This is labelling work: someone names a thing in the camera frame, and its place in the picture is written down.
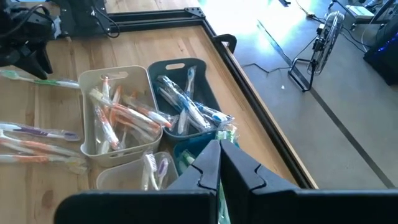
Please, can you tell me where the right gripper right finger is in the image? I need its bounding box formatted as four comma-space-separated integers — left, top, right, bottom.
221, 139, 398, 224

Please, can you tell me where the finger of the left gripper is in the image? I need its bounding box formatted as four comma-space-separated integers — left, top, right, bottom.
35, 40, 54, 75
0, 46, 49, 80

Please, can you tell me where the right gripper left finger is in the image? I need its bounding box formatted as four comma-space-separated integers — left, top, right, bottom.
54, 139, 221, 224

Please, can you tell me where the green toothbrush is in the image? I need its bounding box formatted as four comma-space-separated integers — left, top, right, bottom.
217, 183, 231, 224
0, 70, 80, 90
216, 124, 239, 141
180, 149, 197, 166

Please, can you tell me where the teal plastic bin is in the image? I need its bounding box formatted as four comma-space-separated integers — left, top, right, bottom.
172, 124, 240, 177

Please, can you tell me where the blue toothbrush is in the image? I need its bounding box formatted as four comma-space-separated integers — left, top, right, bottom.
156, 75, 214, 131
177, 65, 197, 135
157, 86, 187, 113
195, 102, 234, 125

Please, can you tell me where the clear plastic bin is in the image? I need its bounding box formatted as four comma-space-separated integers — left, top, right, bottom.
95, 151, 180, 191

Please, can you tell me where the beige plastic bin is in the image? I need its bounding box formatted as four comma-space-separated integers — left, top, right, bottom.
78, 64, 164, 169

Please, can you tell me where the slate grey plastic bin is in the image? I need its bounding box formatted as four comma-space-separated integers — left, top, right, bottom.
147, 57, 234, 142

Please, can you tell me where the black floor fan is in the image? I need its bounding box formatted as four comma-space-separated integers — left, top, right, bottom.
287, 11, 346, 93

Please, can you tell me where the black computer tower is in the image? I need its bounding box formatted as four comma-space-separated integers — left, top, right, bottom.
363, 17, 398, 86

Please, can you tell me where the white flat box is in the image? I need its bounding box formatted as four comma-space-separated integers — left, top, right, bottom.
345, 4, 376, 22

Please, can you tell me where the black floor cable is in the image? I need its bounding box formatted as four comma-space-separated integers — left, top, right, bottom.
241, 35, 318, 75

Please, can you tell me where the black frame handle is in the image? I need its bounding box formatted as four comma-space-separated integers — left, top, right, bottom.
213, 33, 238, 54

